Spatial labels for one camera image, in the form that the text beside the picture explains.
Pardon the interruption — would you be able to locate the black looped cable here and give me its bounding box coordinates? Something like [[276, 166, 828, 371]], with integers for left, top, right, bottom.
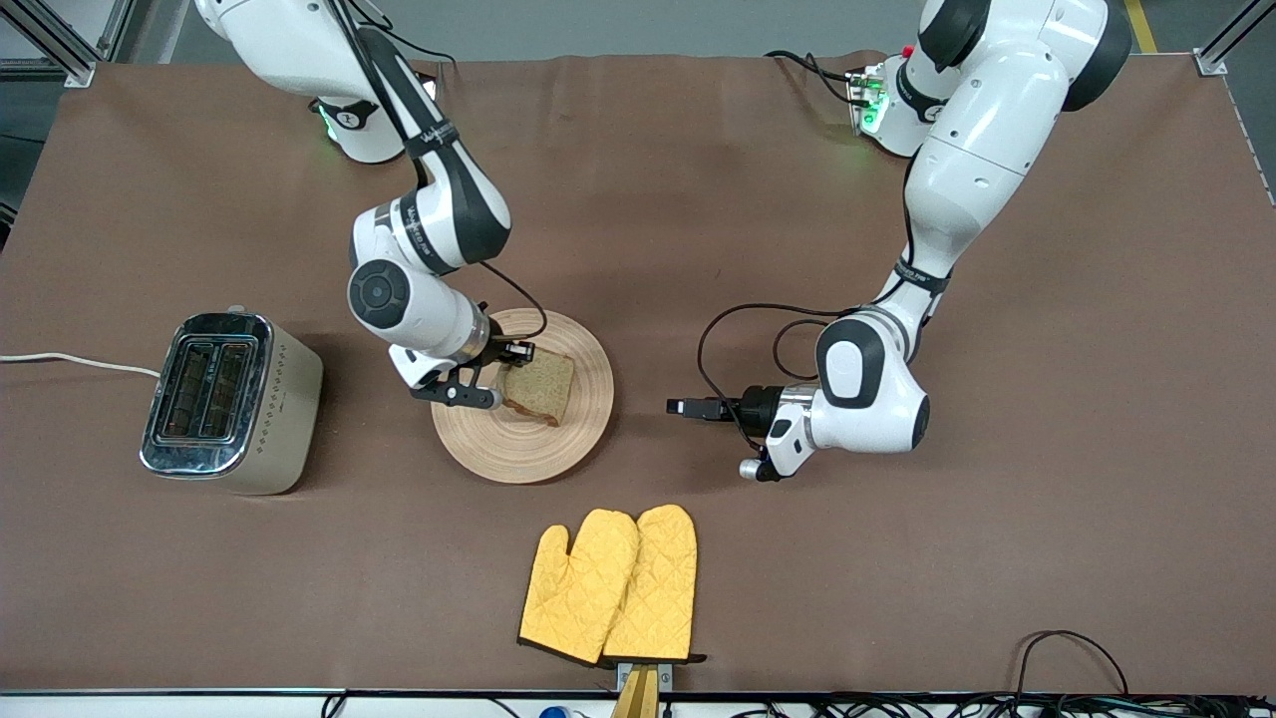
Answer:
[[1015, 630, 1129, 699]]

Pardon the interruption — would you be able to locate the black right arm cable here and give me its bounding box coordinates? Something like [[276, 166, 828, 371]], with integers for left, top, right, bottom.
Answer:
[[329, 0, 549, 345]]

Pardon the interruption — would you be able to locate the white toaster power cord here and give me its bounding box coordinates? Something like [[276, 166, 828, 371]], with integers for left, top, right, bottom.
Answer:
[[0, 352, 162, 380]]

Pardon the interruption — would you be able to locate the brown toast slice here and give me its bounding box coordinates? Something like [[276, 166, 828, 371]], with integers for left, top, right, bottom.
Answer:
[[498, 349, 576, 428]]

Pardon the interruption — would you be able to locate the black cable bundle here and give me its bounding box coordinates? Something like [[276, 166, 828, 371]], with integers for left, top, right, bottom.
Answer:
[[698, 693, 1276, 718]]

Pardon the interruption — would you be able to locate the grey metal bracket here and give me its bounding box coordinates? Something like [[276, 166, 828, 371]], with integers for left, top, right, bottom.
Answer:
[[616, 661, 673, 694]]

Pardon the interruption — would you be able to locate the yellow quilted oven mitt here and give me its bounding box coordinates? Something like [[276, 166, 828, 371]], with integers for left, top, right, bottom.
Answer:
[[518, 509, 640, 667], [601, 504, 699, 664]]

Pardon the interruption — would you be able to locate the round wooden plate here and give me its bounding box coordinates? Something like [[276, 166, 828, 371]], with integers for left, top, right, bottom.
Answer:
[[431, 308, 615, 486]]

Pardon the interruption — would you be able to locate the aluminium frame profile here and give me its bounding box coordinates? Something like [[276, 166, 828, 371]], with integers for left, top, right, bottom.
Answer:
[[0, 0, 136, 89], [1193, 0, 1276, 76]]

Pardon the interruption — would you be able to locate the brown table cover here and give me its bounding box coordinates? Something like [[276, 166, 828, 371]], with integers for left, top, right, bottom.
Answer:
[[0, 50, 1276, 696]]

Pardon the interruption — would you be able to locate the chrome two-slot toaster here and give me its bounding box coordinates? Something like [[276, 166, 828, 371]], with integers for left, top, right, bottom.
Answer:
[[140, 307, 325, 497]]

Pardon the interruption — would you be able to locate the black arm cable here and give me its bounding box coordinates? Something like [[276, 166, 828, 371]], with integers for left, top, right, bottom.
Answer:
[[696, 302, 948, 445], [773, 319, 833, 382], [329, 0, 549, 345]]

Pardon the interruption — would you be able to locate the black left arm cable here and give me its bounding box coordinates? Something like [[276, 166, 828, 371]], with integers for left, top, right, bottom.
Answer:
[[773, 319, 833, 382], [696, 302, 948, 445]]

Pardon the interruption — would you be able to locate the circuit box with green light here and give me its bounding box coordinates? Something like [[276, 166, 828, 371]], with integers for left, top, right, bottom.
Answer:
[[845, 65, 890, 138]]

